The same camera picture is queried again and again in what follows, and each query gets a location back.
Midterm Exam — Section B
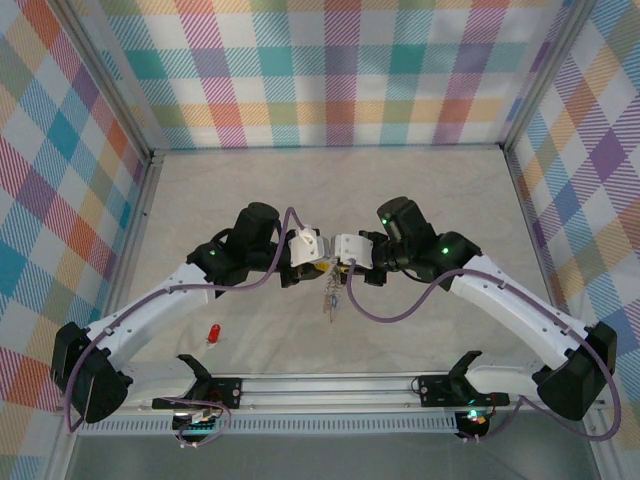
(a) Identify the silver chain keyring bundle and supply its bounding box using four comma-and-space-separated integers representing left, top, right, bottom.
322, 267, 346, 325

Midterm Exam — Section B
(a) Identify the grey metal base panel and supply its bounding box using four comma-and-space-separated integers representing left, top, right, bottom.
64, 432, 601, 480

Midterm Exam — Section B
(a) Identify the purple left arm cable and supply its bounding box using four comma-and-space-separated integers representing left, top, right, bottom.
63, 205, 307, 450

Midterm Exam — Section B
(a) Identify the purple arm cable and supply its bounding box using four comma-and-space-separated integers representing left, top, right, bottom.
345, 257, 622, 444
63, 205, 307, 450

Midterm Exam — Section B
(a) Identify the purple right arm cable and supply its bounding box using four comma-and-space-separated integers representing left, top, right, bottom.
345, 257, 622, 444

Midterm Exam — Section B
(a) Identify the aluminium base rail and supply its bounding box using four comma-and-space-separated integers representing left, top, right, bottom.
127, 374, 604, 416

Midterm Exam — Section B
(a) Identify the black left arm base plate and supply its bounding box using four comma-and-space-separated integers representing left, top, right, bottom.
151, 378, 245, 410

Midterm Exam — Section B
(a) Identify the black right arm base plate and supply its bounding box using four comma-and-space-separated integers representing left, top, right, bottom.
418, 373, 511, 407

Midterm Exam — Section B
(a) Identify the perforated metal cable tray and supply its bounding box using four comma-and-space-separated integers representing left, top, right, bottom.
94, 417, 464, 436

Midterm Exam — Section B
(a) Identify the aluminium frame post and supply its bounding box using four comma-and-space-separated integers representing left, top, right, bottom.
58, 0, 157, 157
499, 0, 594, 151

